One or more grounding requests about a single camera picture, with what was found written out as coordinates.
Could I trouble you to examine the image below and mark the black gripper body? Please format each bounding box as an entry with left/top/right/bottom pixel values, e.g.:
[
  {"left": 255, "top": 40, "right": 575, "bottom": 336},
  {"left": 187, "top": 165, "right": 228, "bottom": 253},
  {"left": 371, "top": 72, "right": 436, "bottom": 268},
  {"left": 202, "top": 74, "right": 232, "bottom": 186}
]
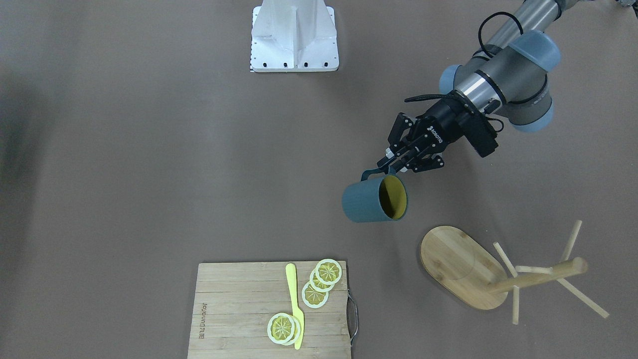
[{"left": 416, "top": 95, "right": 480, "bottom": 153}]

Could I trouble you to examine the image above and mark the dark teal mug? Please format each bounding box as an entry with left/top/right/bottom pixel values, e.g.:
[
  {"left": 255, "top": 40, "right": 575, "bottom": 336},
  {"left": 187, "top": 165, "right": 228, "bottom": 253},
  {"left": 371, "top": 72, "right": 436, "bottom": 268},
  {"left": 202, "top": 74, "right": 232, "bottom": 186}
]
[{"left": 341, "top": 169, "right": 408, "bottom": 223}]

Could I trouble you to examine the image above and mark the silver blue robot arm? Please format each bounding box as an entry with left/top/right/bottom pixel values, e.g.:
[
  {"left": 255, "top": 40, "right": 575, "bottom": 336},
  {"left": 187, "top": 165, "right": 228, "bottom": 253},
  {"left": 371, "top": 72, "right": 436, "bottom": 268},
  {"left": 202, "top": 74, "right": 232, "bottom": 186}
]
[{"left": 362, "top": 0, "right": 576, "bottom": 180}]

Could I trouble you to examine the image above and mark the wooden cup storage rack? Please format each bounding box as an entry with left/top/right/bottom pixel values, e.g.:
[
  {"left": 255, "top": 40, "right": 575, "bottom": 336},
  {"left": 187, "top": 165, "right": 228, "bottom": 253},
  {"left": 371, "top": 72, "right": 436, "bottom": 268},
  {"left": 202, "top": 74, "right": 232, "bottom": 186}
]
[{"left": 419, "top": 220, "right": 609, "bottom": 324}]

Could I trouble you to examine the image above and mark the lemon slice by knife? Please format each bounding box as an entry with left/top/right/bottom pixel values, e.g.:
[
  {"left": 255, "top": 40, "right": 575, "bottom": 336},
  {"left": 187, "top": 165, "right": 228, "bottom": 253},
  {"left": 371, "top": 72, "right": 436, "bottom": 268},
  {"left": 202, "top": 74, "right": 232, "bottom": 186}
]
[{"left": 315, "top": 258, "right": 343, "bottom": 284}]

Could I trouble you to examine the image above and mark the lemon slice upper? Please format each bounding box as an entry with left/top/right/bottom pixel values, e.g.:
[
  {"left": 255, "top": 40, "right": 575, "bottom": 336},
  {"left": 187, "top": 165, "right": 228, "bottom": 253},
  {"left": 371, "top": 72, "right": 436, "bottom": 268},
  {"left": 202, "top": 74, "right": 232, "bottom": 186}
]
[{"left": 309, "top": 269, "right": 335, "bottom": 293}]

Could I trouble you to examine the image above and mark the yellow plastic knife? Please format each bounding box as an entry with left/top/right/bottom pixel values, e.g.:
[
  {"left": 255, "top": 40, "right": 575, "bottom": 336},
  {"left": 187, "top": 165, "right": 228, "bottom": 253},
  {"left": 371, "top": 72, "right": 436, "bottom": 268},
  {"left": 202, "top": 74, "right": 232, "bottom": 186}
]
[{"left": 285, "top": 263, "right": 305, "bottom": 350}]

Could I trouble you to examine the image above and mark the lemon slice front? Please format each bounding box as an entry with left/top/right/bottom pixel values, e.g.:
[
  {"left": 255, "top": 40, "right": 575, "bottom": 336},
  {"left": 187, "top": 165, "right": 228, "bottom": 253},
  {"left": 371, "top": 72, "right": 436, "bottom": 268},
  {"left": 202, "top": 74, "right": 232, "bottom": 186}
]
[{"left": 267, "top": 312, "right": 301, "bottom": 346}]

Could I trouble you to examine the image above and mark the wooden cutting board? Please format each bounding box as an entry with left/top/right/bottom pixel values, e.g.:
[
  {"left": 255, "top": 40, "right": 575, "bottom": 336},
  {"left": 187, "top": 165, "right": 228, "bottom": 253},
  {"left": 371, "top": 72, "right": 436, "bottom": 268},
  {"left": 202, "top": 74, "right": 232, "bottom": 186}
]
[{"left": 187, "top": 261, "right": 357, "bottom": 359}]

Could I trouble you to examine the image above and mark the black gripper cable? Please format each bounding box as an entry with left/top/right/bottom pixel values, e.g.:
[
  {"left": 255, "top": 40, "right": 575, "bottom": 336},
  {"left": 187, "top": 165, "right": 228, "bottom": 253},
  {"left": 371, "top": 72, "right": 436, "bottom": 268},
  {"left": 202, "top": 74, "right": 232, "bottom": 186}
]
[{"left": 404, "top": 11, "right": 524, "bottom": 103}]

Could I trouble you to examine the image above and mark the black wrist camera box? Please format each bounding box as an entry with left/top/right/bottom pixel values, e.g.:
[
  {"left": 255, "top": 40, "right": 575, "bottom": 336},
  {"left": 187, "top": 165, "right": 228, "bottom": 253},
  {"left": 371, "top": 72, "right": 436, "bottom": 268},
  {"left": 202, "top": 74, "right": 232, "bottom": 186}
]
[{"left": 459, "top": 112, "right": 498, "bottom": 158}]

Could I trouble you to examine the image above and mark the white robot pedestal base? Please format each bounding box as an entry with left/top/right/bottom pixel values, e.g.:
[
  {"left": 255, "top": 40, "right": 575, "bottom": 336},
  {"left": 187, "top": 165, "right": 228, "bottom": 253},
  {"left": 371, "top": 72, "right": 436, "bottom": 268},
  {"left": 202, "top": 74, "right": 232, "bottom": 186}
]
[{"left": 249, "top": 0, "right": 339, "bottom": 73}]

